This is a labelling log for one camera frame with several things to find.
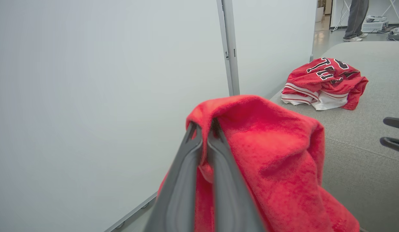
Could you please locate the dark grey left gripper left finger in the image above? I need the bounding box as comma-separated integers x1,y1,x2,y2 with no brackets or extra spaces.
144,122,204,232

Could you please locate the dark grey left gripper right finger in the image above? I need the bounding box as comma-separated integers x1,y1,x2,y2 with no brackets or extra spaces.
206,118,266,232

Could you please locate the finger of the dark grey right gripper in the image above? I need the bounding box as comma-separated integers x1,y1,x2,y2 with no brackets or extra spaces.
383,117,399,131
379,137,399,155

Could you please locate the red and white garment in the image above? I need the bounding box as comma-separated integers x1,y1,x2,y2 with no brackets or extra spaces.
157,94,361,232

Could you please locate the red white striped jersey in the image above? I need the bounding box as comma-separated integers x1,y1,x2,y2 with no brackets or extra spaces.
281,57,369,111

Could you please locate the grey fabric sofa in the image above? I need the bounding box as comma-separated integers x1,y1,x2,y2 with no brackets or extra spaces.
270,41,399,232

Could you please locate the white ribbed device box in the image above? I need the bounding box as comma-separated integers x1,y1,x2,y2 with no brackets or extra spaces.
361,15,389,33

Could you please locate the person in grey trousers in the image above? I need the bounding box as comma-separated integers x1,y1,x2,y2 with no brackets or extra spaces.
343,0,370,42

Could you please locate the wide white partition panel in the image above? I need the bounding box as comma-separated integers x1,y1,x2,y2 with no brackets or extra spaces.
0,0,230,232

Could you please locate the grey partition bottom rail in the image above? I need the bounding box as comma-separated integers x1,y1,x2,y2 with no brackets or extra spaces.
104,192,159,232

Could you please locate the grey double partition post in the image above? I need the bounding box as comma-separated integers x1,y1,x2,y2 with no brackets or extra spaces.
216,0,240,97

